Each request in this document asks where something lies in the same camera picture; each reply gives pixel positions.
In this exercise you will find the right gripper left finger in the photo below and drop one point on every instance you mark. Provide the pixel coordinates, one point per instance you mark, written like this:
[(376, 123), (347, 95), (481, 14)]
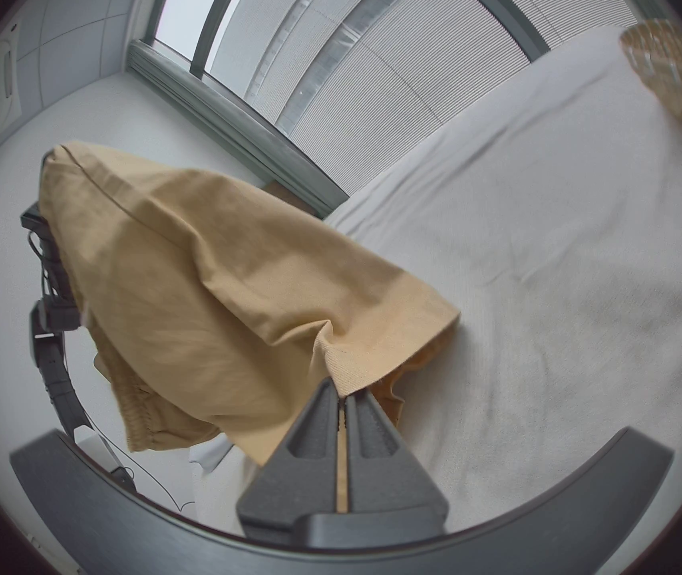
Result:
[(311, 459)]

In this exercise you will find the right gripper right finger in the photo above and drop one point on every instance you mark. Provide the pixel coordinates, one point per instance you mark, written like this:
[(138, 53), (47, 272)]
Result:
[(383, 465)]

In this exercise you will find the tan shorts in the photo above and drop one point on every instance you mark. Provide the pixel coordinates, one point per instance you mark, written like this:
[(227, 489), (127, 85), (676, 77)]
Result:
[(197, 261)]

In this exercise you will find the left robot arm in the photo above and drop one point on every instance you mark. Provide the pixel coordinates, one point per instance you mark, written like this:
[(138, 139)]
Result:
[(59, 375)]

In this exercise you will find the bed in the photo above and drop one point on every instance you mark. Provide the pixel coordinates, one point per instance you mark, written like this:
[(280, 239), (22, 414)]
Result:
[(556, 261)]

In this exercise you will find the round woven basket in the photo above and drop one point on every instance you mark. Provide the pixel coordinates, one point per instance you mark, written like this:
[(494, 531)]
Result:
[(676, 81)]

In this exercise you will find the grey-green curtain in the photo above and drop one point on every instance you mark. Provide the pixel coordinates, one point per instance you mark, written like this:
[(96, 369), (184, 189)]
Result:
[(227, 123)]

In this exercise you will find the window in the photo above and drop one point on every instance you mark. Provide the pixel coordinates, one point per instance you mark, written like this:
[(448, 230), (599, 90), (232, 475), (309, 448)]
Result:
[(377, 81)]

